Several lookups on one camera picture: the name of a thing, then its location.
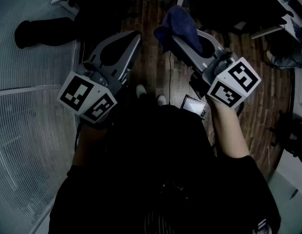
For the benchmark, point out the dark blue cloth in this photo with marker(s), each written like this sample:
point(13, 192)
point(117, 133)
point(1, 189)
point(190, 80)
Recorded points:
point(180, 23)

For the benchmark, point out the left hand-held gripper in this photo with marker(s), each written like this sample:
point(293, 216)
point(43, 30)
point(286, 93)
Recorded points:
point(77, 96)

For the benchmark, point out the person's white shoe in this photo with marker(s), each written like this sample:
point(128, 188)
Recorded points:
point(161, 100)
point(141, 90)

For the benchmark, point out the light grey cabinet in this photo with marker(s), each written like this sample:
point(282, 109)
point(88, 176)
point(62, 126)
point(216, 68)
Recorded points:
point(291, 203)

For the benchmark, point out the black office chair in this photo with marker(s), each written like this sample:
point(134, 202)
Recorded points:
point(260, 6)

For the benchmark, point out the small black screen device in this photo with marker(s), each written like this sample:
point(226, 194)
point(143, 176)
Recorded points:
point(193, 105)

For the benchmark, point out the black wheeled chair base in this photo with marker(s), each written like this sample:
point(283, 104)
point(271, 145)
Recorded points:
point(291, 138)

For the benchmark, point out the person's right forearm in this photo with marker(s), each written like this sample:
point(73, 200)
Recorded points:
point(228, 130)

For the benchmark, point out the white shelf board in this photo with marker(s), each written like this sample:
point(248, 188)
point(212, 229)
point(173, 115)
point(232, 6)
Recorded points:
point(267, 32)

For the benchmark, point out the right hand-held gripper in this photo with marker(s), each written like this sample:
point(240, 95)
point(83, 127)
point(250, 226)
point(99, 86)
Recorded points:
point(235, 82)

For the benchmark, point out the dark printed picture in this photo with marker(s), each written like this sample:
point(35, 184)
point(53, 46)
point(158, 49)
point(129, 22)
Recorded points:
point(299, 29)

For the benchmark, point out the black fabric bundle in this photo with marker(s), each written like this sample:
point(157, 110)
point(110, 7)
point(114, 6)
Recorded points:
point(43, 32)

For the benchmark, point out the person's black clothing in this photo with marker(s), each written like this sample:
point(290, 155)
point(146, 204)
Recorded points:
point(153, 169)

